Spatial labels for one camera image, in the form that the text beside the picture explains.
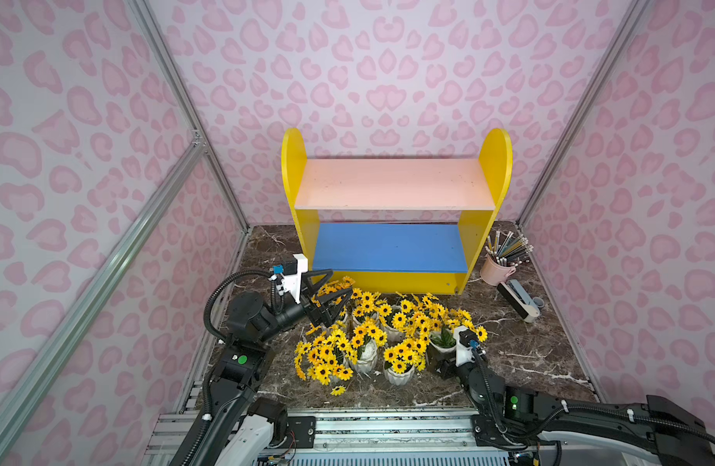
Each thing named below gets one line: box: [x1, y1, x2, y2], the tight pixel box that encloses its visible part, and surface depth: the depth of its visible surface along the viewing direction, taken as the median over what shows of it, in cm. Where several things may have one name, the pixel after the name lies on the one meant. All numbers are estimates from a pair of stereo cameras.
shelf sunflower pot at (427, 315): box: [409, 292, 451, 339], surface depth 81 cm
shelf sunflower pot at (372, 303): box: [350, 287, 393, 320], surface depth 82 cm
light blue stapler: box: [496, 278, 541, 323], surface depth 96 cm
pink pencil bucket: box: [479, 254, 517, 286], surface depth 98 cm
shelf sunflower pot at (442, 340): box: [429, 308, 488, 353], surface depth 78 cm
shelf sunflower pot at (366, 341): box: [346, 321, 387, 373], surface depth 78 cm
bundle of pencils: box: [484, 231, 535, 267], surface depth 98 cm
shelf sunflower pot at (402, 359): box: [383, 337, 427, 386], surface depth 75 cm
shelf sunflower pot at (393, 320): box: [378, 299, 412, 347], surface depth 80 cm
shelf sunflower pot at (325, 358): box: [294, 329, 357, 397], surface depth 74 cm
